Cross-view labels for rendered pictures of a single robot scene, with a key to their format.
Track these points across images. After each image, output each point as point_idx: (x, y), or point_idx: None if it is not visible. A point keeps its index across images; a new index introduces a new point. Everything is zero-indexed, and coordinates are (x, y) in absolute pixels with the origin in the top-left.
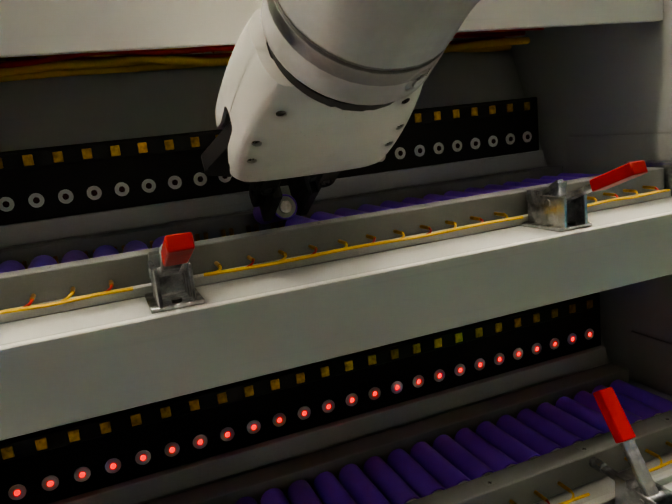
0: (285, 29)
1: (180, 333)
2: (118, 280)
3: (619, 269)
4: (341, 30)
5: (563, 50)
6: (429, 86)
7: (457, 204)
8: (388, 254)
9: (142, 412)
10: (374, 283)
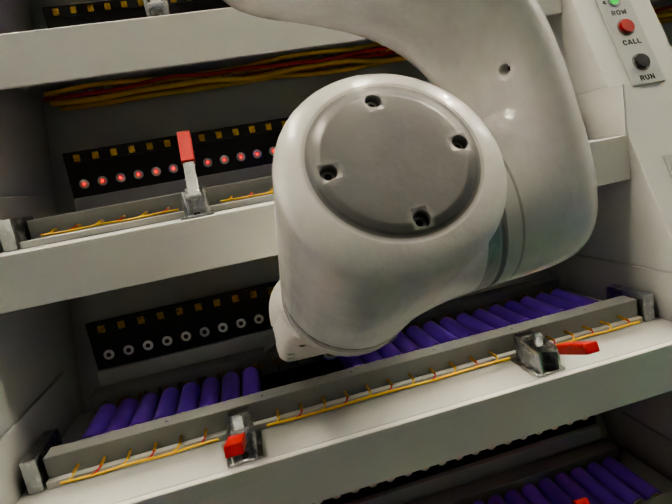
0: (291, 319)
1: (246, 483)
2: (210, 428)
3: (590, 403)
4: (323, 337)
5: None
6: None
7: (457, 349)
8: (402, 397)
9: None
10: (386, 435)
